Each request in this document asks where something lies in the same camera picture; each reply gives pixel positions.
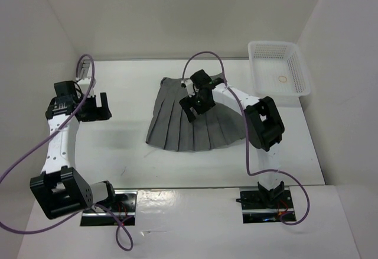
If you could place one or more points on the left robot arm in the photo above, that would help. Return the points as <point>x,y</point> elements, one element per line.
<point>60,189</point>

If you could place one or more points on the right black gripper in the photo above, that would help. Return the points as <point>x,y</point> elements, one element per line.
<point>186,104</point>

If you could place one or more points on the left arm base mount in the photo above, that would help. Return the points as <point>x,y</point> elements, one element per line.
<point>124,209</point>

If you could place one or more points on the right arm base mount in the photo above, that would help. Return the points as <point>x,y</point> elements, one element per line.
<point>254,211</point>

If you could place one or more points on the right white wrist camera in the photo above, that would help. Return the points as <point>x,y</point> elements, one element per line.
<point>188,85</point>

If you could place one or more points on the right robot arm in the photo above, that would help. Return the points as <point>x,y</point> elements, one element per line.
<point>262,122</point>

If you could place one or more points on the grey pleated skirt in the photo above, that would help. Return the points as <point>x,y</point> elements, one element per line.
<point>170,129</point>

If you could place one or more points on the white plastic basket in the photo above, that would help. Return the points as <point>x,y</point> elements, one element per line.
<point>271,59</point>

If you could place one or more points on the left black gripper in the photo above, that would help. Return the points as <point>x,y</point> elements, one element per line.
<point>100,113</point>

